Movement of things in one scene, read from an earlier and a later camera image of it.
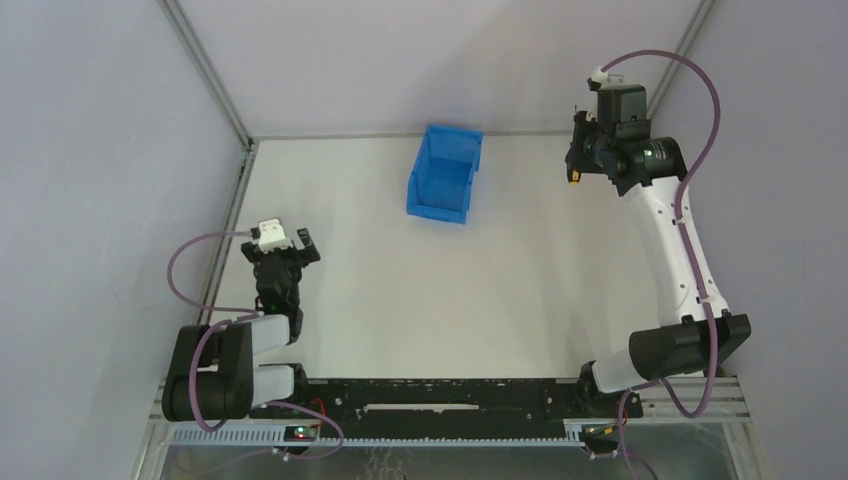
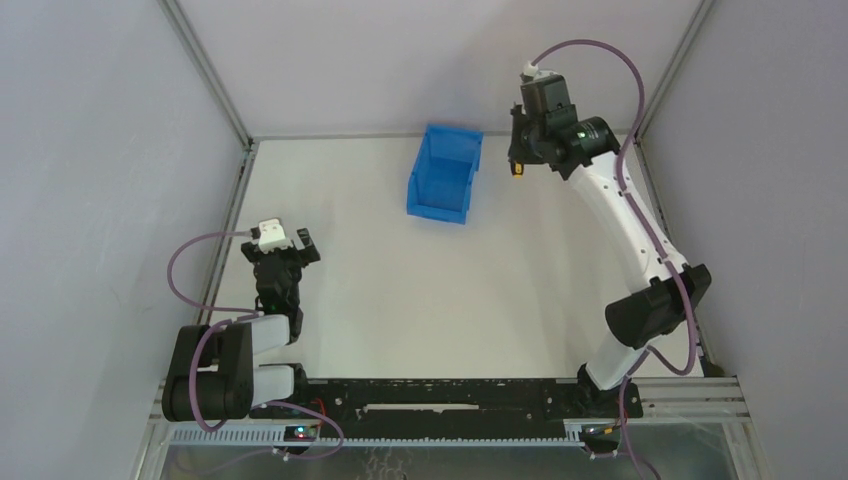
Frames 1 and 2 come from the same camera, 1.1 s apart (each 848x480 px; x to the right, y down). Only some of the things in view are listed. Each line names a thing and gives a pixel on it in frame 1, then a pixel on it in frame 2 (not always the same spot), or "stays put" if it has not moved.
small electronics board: (300, 433) stays put
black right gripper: (577, 153) to (519, 142)
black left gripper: (279, 255) stays put
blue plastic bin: (440, 181) stays put
